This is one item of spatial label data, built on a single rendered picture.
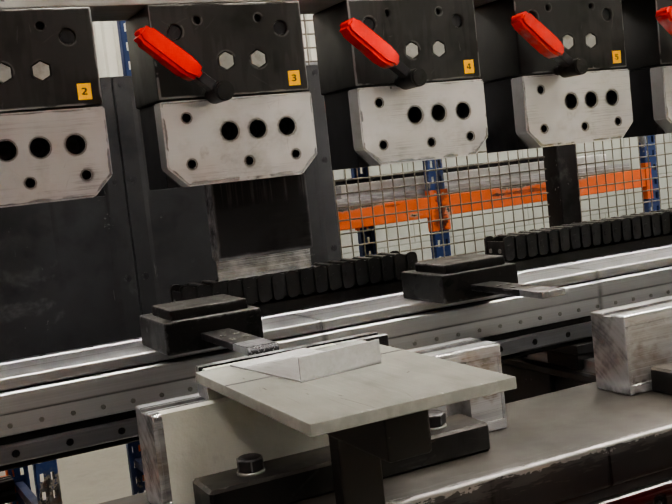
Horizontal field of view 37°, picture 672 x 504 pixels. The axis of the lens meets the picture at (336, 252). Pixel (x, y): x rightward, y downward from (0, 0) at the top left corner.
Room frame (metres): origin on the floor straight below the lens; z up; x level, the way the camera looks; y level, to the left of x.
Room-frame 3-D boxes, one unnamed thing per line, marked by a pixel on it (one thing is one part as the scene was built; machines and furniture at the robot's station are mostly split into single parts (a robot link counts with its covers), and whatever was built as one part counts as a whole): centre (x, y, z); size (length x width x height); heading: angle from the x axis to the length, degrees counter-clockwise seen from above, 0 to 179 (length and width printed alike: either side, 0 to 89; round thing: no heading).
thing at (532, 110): (1.14, -0.27, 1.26); 0.15 x 0.09 x 0.17; 116
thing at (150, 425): (1.00, 0.02, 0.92); 0.39 x 0.06 x 0.10; 116
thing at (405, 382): (0.85, 0.01, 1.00); 0.26 x 0.18 x 0.01; 26
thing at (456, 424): (0.95, 0.01, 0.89); 0.30 x 0.05 x 0.03; 116
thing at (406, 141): (1.05, -0.09, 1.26); 0.15 x 0.09 x 0.17; 116
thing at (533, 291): (1.28, -0.20, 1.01); 0.26 x 0.12 x 0.05; 26
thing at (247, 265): (0.98, 0.07, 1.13); 0.10 x 0.02 x 0.10; 116
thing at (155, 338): (1.12, 0.14, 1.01); 0.26 x 0.12 x 0.05; 26
